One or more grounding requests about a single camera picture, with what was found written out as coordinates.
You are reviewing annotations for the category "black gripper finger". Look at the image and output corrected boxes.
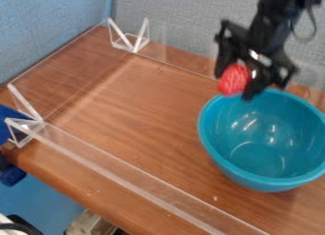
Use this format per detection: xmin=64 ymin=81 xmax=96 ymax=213
xmin=214 ymin=38 xmax=236 ymax=78
xmin=241 ymin=60 xmax=272 ymax=101

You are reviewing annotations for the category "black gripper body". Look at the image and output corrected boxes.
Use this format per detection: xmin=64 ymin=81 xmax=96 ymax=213
xmin=214 ymin=19 xmax=298 ymax=88

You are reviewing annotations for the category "red toy strawberry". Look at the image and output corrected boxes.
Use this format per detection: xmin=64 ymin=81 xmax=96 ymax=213
xmin=217 ymin=63 xmax=250 ymax=96

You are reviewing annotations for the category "blue plastic bowl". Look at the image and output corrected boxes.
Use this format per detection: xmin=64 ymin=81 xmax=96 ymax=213
xmin=197 ymin=89 xmax=325 ymax=192

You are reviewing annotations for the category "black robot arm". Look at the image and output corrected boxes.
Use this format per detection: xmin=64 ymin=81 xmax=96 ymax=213
xmin=214 ymin=0 xmax=322 ymax=101

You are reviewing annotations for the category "beige object under table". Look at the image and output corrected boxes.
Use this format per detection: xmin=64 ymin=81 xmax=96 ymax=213
xmin=65 ymin=209 xmax=118 ymax=235

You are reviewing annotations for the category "blue clamp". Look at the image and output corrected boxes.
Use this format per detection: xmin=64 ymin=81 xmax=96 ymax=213
xmin=0 ymin=104 xmax=32 ymax=187

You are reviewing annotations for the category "black and white object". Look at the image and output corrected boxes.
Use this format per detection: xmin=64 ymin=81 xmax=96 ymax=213
xmin=0 ymin=213 xmax=42 ymax=235

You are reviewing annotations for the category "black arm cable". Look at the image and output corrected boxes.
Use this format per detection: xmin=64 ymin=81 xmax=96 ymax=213
xmin=290 ymin=4 xmax=318 ymax=42

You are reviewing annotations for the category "clear acrylic barrier wall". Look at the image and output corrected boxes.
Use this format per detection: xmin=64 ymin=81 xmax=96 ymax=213
xmin=4 ymin=17 xmax=238 ymax=235

